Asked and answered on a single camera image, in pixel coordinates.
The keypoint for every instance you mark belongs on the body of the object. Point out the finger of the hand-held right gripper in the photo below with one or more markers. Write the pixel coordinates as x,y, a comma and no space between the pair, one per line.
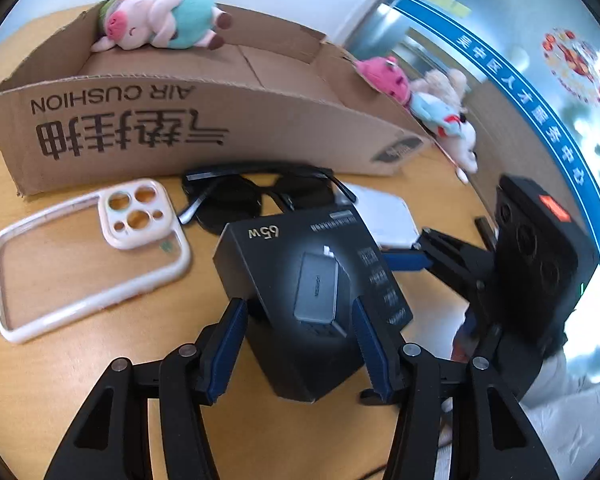
405,259
510,360

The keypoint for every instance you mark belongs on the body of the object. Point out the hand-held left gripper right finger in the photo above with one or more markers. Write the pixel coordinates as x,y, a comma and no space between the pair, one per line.
371,350

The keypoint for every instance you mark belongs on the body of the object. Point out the round red window sticker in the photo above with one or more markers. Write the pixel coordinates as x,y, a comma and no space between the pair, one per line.
575,65

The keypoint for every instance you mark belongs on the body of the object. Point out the black charger box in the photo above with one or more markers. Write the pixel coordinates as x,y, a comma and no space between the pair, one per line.
280,260

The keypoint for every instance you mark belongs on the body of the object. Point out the beige plush toy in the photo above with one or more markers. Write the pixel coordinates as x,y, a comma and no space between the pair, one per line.
442,82

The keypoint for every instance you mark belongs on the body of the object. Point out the pink pig plush toy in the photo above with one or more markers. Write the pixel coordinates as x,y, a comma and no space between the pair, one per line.
160,20

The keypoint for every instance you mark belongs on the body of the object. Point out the white folding phone stand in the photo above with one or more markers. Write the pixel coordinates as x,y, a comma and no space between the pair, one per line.
385,220

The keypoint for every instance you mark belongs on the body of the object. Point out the white plush toy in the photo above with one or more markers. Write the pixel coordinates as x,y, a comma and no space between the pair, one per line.
462,147

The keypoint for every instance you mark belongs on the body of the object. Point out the black sunglasses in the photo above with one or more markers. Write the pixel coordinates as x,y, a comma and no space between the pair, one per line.
240,200

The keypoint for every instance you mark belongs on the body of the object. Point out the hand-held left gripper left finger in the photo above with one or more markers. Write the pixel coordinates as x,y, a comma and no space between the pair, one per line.
225,355

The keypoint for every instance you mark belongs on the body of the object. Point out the person's white garment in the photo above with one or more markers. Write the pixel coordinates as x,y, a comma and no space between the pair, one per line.
575,420

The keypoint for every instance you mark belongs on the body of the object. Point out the magenta plush toy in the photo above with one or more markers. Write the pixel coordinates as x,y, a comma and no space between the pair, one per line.
385,77

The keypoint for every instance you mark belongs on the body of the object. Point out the white clear phone case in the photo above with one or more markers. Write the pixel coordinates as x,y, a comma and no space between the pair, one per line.
140,210

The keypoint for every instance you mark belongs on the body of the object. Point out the brown cardboard box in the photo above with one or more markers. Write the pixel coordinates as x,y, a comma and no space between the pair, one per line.
280,125

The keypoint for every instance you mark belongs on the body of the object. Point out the light blue plush toy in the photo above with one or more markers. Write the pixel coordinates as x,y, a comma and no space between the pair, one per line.
432,112

